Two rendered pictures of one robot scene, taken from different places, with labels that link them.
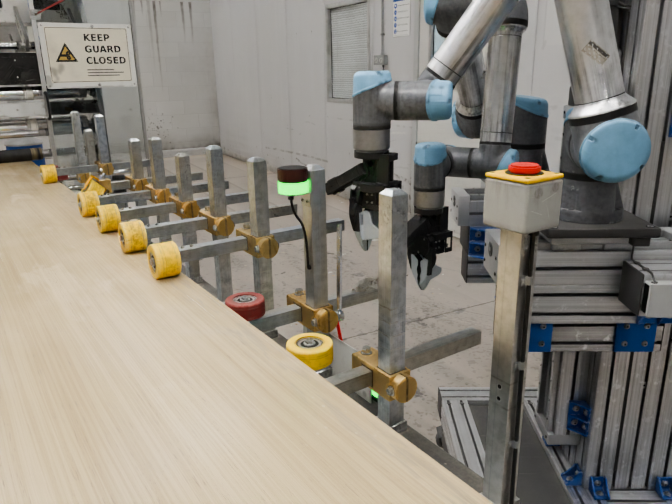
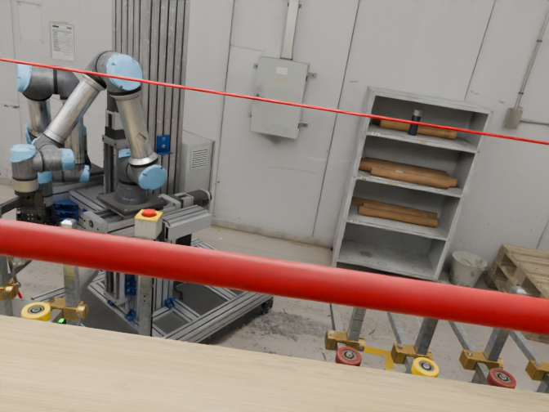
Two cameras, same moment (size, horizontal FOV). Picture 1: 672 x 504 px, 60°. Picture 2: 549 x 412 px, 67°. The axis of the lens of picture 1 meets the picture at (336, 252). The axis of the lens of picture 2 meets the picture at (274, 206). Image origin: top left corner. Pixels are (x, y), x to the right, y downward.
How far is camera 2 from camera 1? 74 cm
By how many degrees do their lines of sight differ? 54
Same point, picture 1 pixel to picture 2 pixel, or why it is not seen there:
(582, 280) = not seen: hidden behind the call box
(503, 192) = (145, 224)
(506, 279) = not seen: hidden behind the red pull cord
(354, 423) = (99, 337)
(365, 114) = (24, 172)
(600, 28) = (142, 127)
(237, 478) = (73, 382)
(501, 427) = (146, 311)
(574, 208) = (130, 198)
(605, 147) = (149, 177)
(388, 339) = (73, 291)
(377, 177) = (34, 204)
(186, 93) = not seen: outside the picture
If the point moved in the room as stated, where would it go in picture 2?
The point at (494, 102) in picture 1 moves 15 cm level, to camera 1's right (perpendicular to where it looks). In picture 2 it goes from (73, 142) to (105, 139)
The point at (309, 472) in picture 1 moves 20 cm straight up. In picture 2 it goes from (100, 364) to (100, 303)
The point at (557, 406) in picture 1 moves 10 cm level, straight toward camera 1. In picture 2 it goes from (119, 285) to (123, 296)
